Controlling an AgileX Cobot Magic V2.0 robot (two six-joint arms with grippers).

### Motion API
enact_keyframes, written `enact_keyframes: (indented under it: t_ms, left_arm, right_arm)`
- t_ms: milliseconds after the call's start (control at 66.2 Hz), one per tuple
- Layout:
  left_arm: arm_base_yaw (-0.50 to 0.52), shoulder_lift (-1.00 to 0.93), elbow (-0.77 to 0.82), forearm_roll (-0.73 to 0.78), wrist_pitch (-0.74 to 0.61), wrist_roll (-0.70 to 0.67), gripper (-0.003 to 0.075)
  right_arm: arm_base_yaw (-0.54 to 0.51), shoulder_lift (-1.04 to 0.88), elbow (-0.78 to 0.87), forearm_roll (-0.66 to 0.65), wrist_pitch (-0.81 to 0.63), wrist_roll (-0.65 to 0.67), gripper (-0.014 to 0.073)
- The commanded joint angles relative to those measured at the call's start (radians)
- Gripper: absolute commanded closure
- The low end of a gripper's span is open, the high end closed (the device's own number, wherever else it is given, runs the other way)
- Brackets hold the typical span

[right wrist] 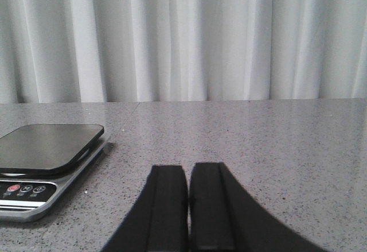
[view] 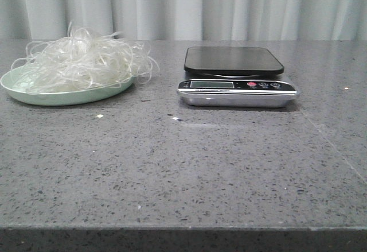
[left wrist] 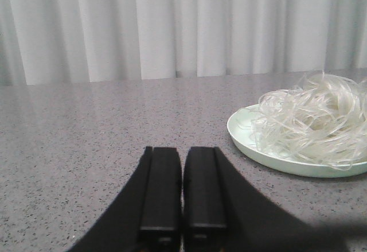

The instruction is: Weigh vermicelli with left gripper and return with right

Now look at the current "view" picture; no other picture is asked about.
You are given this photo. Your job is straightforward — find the white pleated curtain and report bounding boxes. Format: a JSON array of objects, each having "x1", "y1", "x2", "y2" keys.
[{"x1": 1, "y1": 0, "x2": 366, "y2": 41}]

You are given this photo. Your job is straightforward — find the light green round plate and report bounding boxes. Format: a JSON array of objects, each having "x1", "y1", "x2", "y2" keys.
[{"x1": 1, "y1": 53, "x2": 134, "y2": 106}]

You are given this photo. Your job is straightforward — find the black silver kitchen scale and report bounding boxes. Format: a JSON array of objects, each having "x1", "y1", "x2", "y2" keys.
[{"x1": 177, "y1": 46, "x2": 299, "y2": 108}]

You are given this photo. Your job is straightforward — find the white translucent vermicelli bundle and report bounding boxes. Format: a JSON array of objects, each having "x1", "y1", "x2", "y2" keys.
[{"x1": 10, "y1": 25, "x2": 159, "y2": 94}]

